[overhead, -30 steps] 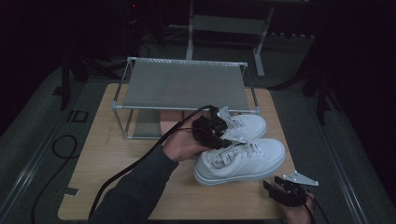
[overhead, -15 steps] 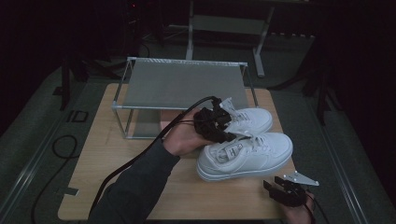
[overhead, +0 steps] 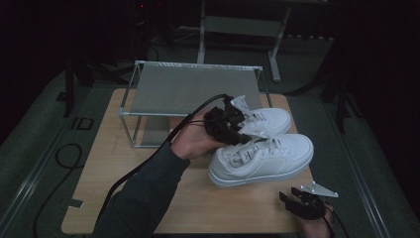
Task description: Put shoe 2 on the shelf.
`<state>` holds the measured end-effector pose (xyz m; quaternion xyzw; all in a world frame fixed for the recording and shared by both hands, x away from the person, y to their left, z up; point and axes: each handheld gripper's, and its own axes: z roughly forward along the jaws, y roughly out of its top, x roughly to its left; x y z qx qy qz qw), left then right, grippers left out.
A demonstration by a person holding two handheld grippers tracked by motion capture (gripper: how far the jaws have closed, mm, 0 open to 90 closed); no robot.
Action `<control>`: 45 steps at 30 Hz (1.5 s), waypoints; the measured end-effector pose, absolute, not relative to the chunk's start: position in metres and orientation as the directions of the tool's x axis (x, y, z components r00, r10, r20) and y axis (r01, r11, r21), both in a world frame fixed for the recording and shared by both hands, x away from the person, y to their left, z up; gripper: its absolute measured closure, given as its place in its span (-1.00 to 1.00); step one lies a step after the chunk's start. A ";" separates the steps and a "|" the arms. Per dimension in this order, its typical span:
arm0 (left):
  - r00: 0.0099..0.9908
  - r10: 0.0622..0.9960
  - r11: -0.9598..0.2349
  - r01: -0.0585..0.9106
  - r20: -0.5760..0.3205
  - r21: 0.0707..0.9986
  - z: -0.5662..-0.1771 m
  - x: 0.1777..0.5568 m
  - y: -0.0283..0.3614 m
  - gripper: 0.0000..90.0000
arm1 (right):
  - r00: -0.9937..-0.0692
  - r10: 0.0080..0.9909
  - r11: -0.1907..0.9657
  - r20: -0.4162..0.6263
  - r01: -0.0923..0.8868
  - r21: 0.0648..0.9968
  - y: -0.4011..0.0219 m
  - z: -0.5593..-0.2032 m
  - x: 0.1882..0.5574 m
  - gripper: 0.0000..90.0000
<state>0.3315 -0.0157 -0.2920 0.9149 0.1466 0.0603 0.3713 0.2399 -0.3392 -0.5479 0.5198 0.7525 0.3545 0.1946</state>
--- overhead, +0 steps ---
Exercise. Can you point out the white sneaker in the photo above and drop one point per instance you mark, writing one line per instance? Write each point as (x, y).
(274, 120)
(274, 162)

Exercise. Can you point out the grey metal shoe rack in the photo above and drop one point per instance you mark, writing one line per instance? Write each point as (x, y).
(185, 89)

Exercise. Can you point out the person's right hand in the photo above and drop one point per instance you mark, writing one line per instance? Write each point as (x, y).
(317, 228)

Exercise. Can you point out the person's left hand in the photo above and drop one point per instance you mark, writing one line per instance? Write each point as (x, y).
(191, 139)

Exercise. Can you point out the black stand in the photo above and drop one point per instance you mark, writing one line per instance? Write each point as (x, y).
(341, 105)
(69, 92)

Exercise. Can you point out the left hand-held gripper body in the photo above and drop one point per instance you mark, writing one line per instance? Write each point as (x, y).
(219, 125)

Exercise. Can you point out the white metal stand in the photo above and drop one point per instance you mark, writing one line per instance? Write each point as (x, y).
(244, 26)

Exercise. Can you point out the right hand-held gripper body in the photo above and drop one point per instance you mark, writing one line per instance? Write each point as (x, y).
(308, 208)

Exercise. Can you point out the grey floor rail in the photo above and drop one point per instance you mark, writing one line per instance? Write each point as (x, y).
(360, 165)
(29, 185)

